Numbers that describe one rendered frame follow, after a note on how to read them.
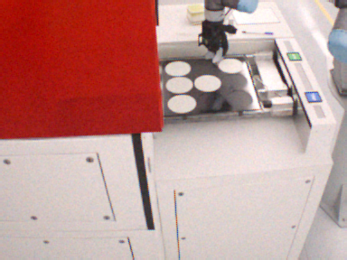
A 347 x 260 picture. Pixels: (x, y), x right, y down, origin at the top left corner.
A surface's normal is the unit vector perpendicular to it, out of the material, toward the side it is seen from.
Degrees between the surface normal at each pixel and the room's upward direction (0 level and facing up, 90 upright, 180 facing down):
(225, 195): 90
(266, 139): 0
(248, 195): 90
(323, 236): 0
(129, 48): 90
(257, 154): 0
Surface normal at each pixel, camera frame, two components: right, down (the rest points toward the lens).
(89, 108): 0.06, 0.62
